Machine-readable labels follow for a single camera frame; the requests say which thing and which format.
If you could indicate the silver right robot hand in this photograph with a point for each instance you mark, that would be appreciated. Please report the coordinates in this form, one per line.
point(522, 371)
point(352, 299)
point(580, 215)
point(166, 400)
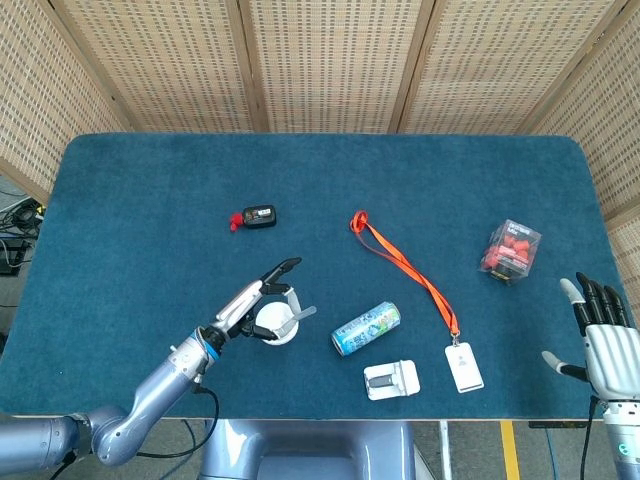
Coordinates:
point(615, 355)

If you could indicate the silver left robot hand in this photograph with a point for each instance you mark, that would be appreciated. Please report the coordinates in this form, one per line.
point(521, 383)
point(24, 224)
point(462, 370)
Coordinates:
point(240, 307)

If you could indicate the blue table cloth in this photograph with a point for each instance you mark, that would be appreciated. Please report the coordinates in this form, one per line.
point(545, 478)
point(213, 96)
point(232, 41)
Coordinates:
point(150, 175)

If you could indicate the black bottle with red cap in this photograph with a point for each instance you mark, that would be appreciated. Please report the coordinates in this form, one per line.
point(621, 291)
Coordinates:
point(260, 216)

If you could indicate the white plastic cup lid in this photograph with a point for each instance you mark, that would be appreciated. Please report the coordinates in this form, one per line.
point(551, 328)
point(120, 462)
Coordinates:
point(270, 315)

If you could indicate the white table leg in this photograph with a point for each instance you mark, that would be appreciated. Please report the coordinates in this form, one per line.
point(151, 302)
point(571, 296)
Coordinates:
point(445, 450)

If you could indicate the blue-grey robot torso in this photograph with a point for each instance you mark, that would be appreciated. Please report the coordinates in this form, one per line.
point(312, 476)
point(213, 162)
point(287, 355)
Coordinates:
point(300, 450)

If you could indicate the white badge holder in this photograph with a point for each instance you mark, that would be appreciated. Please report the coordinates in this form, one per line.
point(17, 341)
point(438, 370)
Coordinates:
point(464, 367)

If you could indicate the transparent plastic straw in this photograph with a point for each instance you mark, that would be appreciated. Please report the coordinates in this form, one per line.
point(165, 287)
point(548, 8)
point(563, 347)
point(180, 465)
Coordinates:
point(306, 313)

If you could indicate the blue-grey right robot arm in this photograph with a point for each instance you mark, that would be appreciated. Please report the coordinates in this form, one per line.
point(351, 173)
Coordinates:
point(625, 440)

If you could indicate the woven bamboo folding screen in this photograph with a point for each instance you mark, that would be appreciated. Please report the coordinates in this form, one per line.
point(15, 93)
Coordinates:
point(330, 60)

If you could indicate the white phone stand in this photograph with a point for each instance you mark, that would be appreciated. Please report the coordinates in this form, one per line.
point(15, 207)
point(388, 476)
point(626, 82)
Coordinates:
point(407, 380)

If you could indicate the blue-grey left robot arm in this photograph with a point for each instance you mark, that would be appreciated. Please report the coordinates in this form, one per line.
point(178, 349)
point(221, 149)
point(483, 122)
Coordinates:
point(160, 380)

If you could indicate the blue drink can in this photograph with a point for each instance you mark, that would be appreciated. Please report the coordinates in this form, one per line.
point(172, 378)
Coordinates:
point(365, 329)

